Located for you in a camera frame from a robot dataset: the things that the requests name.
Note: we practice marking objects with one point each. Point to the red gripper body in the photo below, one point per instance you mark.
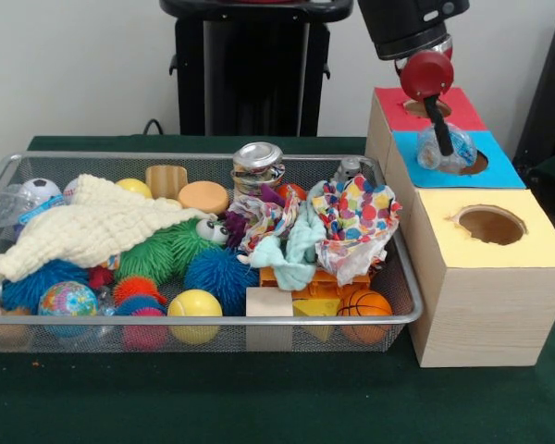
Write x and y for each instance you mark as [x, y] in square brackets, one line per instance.
[427, 74]

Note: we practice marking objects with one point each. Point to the yellow ball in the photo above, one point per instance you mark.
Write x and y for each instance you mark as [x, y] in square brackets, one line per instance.
[195, 305]

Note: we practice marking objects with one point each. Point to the cream knitted cloth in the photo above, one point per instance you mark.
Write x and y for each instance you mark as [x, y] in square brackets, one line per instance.
[83, 231]

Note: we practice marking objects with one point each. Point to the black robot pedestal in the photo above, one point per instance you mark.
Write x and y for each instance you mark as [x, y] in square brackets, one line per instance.
[259, 69]

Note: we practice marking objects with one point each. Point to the light teal cloth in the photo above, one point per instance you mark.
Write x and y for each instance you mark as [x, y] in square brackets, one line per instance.
[300, 231]

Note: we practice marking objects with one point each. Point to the black stand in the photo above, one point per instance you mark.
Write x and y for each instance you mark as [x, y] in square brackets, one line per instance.
[550, 92]

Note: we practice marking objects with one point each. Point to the globe print ball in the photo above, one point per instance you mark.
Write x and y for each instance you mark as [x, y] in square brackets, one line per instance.
[68, 299]

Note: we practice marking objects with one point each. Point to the colourful spotted cloth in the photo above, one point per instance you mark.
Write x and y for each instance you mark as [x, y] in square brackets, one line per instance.
[356, 213]

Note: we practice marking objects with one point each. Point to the crushed bottle with blue label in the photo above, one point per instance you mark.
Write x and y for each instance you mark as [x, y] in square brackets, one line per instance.
[462, 148]
[14, 203]

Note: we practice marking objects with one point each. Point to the shallow clear mesh bin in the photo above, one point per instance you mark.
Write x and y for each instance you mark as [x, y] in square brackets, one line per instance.
[51, 166]

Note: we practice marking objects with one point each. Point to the blue spiky ball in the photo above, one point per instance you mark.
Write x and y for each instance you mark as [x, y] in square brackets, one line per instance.
[41, 282]
[226, 277]

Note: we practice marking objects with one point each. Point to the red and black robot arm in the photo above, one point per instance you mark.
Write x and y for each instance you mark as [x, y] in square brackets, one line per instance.
[407, 23]

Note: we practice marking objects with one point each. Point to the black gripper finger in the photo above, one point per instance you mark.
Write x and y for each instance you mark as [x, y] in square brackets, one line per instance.
[441, 134]

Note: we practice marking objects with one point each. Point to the crushed silver metal can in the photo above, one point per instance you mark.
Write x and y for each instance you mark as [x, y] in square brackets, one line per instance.
[259, 162]

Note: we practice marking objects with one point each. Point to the wooden box with three holes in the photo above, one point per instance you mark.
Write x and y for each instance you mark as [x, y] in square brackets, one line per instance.
[490, 314]

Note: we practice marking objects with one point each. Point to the black and white soccer ball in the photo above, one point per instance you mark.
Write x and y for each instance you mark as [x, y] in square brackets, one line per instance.
[41, 186]

